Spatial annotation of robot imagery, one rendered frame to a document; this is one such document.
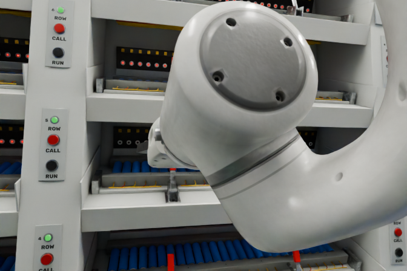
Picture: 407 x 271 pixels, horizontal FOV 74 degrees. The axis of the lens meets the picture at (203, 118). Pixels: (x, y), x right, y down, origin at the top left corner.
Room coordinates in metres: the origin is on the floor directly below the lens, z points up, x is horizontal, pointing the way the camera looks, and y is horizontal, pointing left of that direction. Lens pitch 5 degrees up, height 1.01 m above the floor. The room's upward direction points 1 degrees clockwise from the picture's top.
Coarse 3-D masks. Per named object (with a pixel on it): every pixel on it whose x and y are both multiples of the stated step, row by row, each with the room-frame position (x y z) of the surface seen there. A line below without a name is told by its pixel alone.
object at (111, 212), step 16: (96, 160) 0.59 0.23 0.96; (96, 176) 0.53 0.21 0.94; (80, 192) 0.46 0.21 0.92; (96, 192) 0.52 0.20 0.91; (160, 192) 0.54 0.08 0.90; (192, 192) 0.55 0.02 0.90; (208, 192) 0.56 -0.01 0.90; (96, 208) 0.48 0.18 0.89; (112, 208) 0.48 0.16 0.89; (128, 208) 0.49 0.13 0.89; (144, 208) 0.49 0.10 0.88; (160, 208) 0.50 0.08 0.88; (176, 208) 0.51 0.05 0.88; (192, 208) 0.51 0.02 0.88; (208, 208) 0.52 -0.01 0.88; (96, 224) 0.48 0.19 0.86; (112, 224) 0.49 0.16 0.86; (128, 224) 0.50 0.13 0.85; (144, 224) 0.50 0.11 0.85; (160, 224) 0.51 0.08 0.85; (176, 224) 0.52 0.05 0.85; (192, 224) 0.52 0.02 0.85; (208, 224) 0.53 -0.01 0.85
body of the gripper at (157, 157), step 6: (156, 120) 0.30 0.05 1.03; (156, 126) 0.29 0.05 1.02; (150, 132) 0.32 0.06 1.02; (150, 138) 0.32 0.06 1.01; (150, 144) 0.32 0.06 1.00; (156, 144) 0.29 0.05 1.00; (150, 150) 0.31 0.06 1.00; (156, 150) 0.29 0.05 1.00; (162, 150) 0.29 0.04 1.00; (150, 156) 0.32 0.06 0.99; (156, 156) 0.30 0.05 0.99; (162, 156) 0.29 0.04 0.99; (150, 162) 0.34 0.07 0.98; (156, 162) 0.33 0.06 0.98; (162, 162) 0.33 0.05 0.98; (168, 162) 0.32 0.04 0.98; (174, 162) 0.32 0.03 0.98
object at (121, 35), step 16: (0, 16) 0.61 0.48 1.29; (16, 16) 0.62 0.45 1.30; (0, 32) 0.61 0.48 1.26; (16, 32) 0.62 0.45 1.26; (112, 32) 0.67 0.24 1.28; (128, 32) 0.68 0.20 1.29; (144, 32) 0.68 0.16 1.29; (160, 32) 0.69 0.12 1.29; (176, 32) 0.70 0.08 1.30; (112, 48) 0.67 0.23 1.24; (160, 48) 0.69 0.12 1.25; (112, 64) 0.67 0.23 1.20; (112, 128) 0.67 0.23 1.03; (304, 128) 0.78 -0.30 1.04; (112, 144) 0.67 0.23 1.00
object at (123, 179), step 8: (104, 176) 0.54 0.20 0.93; (112, 176) 0.54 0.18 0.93; (120, 176) 0.54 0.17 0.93; (128, 176) 0.55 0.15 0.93; (136, 176) 0.55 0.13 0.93; (144, 176) 0.56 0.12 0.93; (152, 176) 0.56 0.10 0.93; (160, 176) 0.56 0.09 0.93; (168, 176) 0.57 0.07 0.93; (176, 176) 0.57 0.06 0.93; (184, 176) 0.57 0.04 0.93; (192, 176) 0.58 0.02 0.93; (200, 176) 0.58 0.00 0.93; (104, 184) 0.54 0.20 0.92; (112, 184) 0.55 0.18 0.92; (120, 184) 0.55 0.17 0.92; (128, 184) 0.55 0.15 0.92; (136, 184) 0.56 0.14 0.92; (144, 184) 0.56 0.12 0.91; (152, 184) 0.56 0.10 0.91; (160, 184) 0.57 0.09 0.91; (208, 184) 0.57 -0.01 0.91
